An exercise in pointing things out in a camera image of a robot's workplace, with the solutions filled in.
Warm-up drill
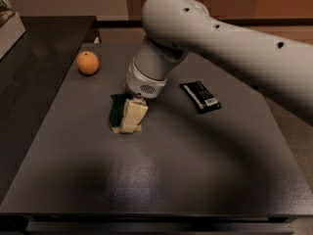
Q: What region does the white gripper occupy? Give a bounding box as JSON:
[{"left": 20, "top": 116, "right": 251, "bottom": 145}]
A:
[{"left": 120, "top": 62, "right": 166, "bottom": 133}]

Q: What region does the green and yellow sponge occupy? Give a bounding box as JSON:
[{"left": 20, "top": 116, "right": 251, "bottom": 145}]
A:
[{"left": 109, "top": 93, "right": 142, "bottom": 134}]

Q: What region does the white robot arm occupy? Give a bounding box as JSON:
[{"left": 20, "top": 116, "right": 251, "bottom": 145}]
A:
[{"left": 126, "top": 0, "right": 313, "bottom": 124}]

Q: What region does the orange fruit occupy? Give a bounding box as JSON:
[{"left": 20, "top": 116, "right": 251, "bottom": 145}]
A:
[{"left": 76, "top": 51, "right": 100, "bottom": 75}]

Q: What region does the black snack bar wrapper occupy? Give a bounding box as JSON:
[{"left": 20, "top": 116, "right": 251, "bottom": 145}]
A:
[{"left": 180, "top": 81, "right": 221, "bottom": 114}]

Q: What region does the dark side table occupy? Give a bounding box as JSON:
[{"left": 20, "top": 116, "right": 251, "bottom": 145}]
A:
[{"left": 0, "top": 16, "right": 97, "bottom": 203}]

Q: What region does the white box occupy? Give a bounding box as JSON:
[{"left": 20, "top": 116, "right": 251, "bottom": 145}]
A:
[{"left": 0, "top": 13, "right": 25, "bottom": 60}]

